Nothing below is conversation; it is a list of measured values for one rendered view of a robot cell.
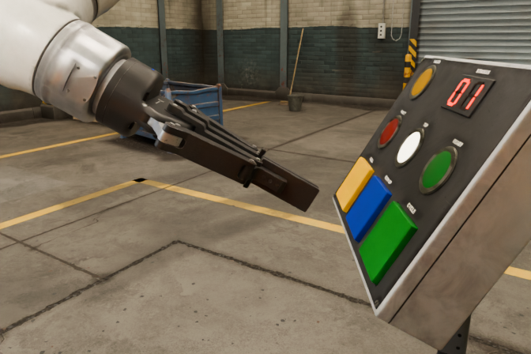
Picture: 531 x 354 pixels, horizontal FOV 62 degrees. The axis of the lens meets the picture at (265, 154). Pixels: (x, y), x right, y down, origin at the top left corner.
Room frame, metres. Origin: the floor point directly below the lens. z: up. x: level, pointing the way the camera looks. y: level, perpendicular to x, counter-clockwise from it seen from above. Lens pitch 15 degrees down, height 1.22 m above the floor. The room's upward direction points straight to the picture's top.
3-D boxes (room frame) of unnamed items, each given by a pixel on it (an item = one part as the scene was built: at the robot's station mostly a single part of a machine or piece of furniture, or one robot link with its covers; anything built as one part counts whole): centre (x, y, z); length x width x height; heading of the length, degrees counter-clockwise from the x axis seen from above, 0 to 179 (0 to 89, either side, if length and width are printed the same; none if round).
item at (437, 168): (0.45, -0.18, 1.09); 0.05 x 0.03 x 0.04; 154
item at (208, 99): (5.45, 1.20, 0.36); 1.20 x 0.80 x 0.72; 45
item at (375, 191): (0.55, -0.14, 1.01); 0.07 x 0.05 x 0.07; 179
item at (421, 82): (0.65, -0.23, 1.16); 0.05 x 0.03 x 0.04; 154
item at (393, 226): (0.45, -0.14, 1.01); 0.07 x 0.05 x 0.07; 179
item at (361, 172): (0.65, -0.14, 1.01); 0.07 x 0.05 x 0.07; 179
